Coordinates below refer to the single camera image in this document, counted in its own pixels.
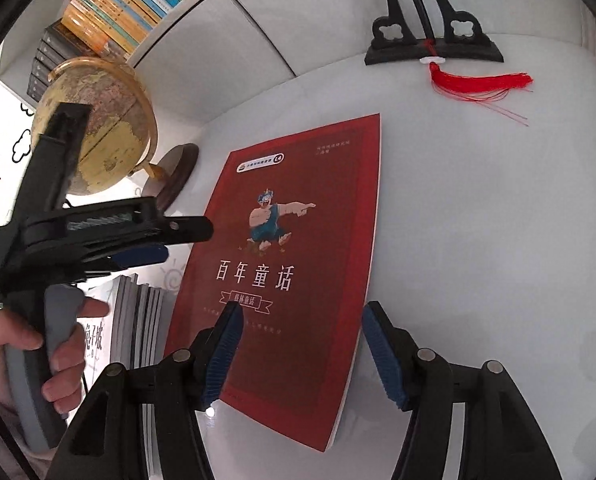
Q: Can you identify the red fairy tale book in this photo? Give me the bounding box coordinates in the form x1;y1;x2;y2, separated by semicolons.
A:
163;113;382;453

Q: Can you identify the black carved fan stand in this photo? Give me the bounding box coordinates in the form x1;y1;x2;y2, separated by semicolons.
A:
364;0;506;66

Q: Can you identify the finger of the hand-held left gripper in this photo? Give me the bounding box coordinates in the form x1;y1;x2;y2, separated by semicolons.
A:
90;244;169;274
148;214;215;245

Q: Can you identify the row of orange shelf books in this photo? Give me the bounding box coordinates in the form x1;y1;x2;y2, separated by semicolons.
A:
60;0;219;58

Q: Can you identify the row of dark grey books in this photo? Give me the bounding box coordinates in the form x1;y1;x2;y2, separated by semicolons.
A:
28;22;78;106

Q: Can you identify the red tassel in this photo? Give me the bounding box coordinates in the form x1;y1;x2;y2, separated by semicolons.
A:
420;55;535;126

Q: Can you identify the row of picture books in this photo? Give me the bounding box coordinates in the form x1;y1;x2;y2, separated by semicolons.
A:
85;272;166;368

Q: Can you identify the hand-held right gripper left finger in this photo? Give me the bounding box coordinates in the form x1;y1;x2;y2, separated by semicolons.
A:
45;304;245;480

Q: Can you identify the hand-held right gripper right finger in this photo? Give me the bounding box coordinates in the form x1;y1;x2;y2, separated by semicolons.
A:
362;301;564;480

